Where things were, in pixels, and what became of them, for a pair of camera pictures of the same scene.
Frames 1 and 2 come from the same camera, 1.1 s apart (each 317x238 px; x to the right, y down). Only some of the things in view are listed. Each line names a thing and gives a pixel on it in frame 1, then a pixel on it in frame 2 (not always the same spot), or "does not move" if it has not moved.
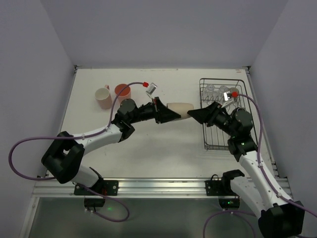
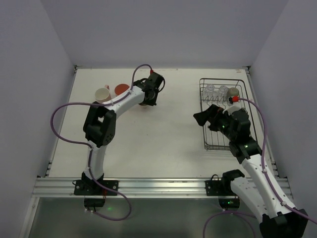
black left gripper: x=156 y=110 to x=150 y=98
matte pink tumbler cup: x=126 y=93 does not move
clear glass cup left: x=208 y=94 does not move
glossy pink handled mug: x=103 y=96 does not move
